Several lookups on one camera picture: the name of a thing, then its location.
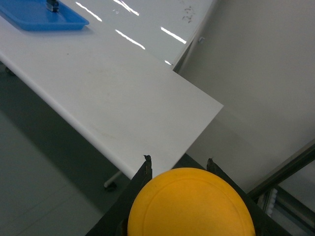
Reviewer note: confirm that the blue plastic tray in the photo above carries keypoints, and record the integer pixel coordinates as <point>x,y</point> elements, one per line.
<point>33,15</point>

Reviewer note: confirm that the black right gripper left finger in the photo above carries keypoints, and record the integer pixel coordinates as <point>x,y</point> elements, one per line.
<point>114,222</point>

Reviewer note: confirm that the green mushroom push button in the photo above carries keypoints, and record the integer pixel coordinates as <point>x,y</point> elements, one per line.
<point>52,5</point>

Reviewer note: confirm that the yellow mushroom push button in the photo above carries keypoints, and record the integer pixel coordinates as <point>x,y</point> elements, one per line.
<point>189,202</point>

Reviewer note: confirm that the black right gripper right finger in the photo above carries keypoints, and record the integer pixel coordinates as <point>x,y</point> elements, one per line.
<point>256,209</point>

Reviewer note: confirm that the white table leg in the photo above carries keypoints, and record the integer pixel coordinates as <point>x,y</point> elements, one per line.
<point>111,180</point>

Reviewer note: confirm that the metal rack frame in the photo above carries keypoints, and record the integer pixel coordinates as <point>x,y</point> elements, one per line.
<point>287,197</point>

